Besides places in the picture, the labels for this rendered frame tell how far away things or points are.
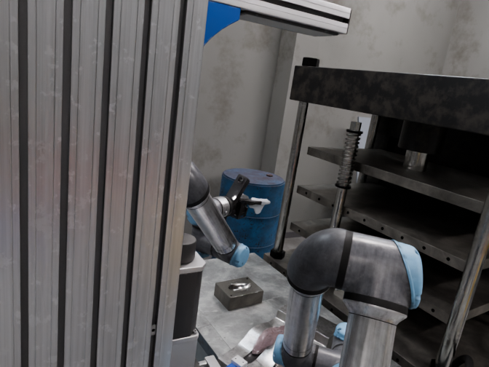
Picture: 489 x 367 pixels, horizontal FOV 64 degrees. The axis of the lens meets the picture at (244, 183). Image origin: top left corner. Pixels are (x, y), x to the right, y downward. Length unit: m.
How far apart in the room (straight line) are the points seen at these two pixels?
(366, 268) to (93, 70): 0.55
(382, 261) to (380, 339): 0.13
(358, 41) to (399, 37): 0.69
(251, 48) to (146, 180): 3.79
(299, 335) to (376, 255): 0.32
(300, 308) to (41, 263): 0.53
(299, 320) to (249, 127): 3.58
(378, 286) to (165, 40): 0.53
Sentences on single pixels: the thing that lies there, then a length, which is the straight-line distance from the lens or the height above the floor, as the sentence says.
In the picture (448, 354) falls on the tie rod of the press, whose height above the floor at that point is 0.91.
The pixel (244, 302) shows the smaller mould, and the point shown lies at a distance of 2.00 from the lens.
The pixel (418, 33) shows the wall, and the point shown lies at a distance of 5.93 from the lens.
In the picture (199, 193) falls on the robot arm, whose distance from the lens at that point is 0.99.
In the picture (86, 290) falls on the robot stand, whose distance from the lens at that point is 0.61.
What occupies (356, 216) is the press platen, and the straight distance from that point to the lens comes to 2.16.
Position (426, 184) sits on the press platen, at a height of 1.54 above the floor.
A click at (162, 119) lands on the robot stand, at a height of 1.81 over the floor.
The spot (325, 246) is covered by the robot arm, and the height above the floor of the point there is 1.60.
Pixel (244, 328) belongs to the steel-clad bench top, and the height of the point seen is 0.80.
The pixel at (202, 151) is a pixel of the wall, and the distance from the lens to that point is 4.17.
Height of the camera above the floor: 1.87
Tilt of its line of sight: 15 degrees down
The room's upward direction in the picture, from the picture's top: 8 degrees clockwise
